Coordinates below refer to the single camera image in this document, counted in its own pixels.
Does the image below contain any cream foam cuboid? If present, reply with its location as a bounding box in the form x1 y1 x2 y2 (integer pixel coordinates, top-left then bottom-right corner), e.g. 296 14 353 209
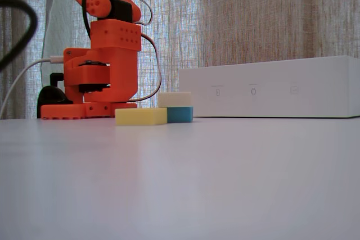
157 91 194 109

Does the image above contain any blue foam cuboid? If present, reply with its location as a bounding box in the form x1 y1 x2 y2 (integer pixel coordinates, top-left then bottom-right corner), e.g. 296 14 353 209
166 106 195 124

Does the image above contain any yellow foam cuboid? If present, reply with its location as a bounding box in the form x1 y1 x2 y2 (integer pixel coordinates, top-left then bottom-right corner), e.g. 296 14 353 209
114 107 169 126

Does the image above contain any white box bin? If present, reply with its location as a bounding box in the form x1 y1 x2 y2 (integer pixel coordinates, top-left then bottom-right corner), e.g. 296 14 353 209
178 55 360 119

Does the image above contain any beige woven curtain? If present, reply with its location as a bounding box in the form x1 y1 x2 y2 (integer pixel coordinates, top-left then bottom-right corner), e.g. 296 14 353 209
0 0 360 120

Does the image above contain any black angled power plug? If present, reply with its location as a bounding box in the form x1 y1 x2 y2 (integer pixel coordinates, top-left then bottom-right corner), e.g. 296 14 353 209
49 72 66 88

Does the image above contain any black table clamp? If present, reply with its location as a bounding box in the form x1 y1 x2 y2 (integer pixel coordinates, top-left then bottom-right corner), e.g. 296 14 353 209
37 84 75 119

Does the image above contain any white red servo wire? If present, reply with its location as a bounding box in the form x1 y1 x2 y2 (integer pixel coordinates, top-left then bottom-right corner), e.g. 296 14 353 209
132 33 163 103
128 0 154 26

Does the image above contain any thin black cable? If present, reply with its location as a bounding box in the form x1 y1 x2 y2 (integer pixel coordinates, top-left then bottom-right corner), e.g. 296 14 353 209
82 0 94 39

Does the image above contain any white usb cable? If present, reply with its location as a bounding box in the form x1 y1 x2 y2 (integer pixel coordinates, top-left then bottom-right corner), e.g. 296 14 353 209
0 55 65 119

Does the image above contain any thick black camera cable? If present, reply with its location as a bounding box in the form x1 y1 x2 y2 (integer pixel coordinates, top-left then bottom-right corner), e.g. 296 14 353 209
0 0 39 73

